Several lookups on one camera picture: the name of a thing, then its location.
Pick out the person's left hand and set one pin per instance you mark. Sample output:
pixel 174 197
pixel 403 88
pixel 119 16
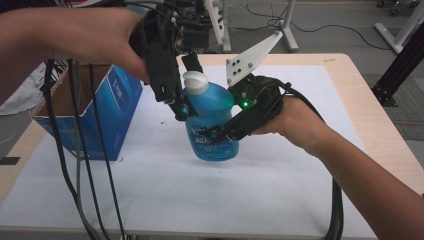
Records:
pixel 100 33

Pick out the blue cardboard box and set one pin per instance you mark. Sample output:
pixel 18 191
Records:
pixel 116 110

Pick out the blue liquid bottle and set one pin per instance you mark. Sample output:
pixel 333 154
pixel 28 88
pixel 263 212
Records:
pixel 210 100

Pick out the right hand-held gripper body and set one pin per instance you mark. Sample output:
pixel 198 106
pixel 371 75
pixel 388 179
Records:
pixel 256 93

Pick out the white table mat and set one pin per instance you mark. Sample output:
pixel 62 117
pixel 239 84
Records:
pixel 166 200

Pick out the grey cloth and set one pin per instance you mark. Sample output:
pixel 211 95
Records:
pixel 20 96

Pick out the black tape strip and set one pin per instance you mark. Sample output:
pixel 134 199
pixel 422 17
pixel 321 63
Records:
pixel 9 160

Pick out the dark grey floor mat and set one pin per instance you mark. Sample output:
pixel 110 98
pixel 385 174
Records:
pixel 410 116

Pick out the person's right hand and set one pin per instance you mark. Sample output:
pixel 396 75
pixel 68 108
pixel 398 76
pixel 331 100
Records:
pixel 300 126

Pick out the white metal stand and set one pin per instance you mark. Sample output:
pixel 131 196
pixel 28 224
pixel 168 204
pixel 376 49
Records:
pixel 386 36
pixel 289 36
pixel 228 33

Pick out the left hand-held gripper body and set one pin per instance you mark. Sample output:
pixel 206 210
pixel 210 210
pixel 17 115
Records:
pixel 186 33

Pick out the black metal frame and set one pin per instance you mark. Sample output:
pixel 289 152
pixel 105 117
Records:
pixel 400 73

